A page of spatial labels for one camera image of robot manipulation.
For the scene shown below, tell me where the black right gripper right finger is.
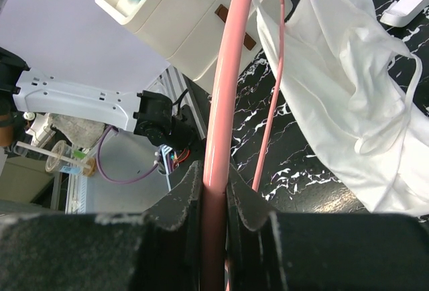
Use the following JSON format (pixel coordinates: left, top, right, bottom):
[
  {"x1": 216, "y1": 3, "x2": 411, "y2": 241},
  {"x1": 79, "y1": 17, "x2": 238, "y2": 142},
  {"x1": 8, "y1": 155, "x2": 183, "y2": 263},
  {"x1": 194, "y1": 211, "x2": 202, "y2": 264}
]
[{"x1": 227, "y1": 168, "x2": 428, "y2": 290}]

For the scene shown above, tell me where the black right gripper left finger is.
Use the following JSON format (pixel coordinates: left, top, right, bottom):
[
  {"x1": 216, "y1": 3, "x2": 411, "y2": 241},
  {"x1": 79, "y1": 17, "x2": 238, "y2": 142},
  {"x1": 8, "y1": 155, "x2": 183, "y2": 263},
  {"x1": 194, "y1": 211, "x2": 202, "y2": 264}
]
[{"x1": 1, "y1": 161, "x2": 202, "y2": 290}]

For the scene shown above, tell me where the pink clothes hanger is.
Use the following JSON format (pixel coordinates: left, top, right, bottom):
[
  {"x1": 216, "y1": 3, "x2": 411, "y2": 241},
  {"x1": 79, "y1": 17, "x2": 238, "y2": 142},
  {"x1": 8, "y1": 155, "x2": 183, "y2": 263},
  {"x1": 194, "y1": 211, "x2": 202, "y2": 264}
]
[{"x1": 199, "y1": 0, "x2": 280, "y2": 290}]

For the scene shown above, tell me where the white tank top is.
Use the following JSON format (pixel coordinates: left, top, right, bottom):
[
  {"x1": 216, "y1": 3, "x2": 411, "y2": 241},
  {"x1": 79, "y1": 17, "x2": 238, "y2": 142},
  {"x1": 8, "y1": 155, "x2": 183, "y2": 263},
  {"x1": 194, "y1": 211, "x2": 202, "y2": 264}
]
[{"x1": 257, "y1": 0, "x2": 428, "y2": 217}]

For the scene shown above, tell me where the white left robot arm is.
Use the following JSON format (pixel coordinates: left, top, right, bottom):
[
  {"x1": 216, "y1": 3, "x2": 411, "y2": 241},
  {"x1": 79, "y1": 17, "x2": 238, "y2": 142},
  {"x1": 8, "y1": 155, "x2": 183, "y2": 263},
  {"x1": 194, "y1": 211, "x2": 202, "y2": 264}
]
[{"x1": 1, "y1": 50, "x2": 202, "y2": 290}]

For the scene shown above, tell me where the plastic cup with straw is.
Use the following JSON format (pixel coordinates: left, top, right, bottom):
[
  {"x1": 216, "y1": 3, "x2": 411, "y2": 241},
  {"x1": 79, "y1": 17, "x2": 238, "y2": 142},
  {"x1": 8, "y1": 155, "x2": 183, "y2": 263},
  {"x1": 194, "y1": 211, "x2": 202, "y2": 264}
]
[{"x1": 15, "y1": 140, "x2": 97, "y2": 177}]

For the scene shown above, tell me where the white storage drawer box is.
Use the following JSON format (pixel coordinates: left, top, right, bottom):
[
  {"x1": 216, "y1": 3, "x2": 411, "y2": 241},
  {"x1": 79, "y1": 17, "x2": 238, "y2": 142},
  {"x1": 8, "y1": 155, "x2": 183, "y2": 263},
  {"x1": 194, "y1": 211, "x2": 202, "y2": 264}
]
[{"x1": 95, "y1": 0, "x2": 231, "y2": 93}]

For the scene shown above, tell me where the white clothes rack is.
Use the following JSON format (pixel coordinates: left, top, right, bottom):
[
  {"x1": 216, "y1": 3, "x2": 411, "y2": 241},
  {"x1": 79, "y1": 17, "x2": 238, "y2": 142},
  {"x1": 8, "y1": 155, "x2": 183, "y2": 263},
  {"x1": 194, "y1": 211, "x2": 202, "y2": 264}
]
[{"x1": 380, "y1": 0, "x2": 428, "y2": 27}]

